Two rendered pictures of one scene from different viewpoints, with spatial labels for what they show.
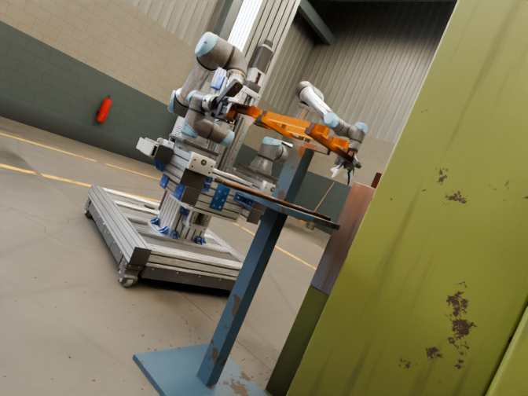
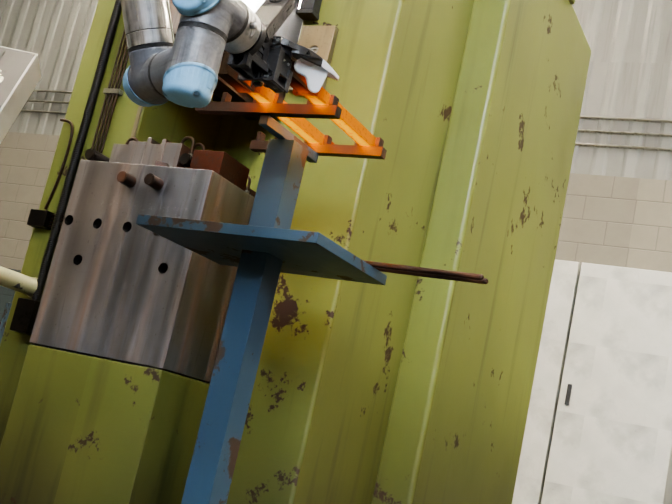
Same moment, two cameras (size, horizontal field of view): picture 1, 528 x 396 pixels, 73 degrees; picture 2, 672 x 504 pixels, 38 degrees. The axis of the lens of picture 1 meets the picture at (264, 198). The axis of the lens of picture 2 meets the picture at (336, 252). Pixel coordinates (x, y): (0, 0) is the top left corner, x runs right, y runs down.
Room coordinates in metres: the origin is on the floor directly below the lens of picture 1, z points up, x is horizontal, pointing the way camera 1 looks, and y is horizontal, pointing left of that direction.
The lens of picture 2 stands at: (1.48, 1.82, 0.38)
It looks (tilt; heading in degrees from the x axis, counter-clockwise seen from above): 11 degrees up; 260
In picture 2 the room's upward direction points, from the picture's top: 12 degrees clockwise
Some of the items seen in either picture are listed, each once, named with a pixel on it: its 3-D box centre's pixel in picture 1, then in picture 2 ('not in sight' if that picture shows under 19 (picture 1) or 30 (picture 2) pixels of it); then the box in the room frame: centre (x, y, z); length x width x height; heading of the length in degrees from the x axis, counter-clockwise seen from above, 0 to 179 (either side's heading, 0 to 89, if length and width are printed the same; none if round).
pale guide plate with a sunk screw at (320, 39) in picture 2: not in sight; (313, 59); (1.23, -0.41, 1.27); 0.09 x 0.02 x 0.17; 142
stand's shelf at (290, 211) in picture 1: (280, 204); (263, 250); (1.28, -0.06, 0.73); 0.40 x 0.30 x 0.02; 141
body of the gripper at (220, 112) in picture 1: (225, 109); (260, 55); (1.40, 0.27, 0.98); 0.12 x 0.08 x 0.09; 51
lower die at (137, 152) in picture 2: not in sight; (192, 183); (1.43, -0.66, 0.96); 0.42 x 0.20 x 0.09; 52
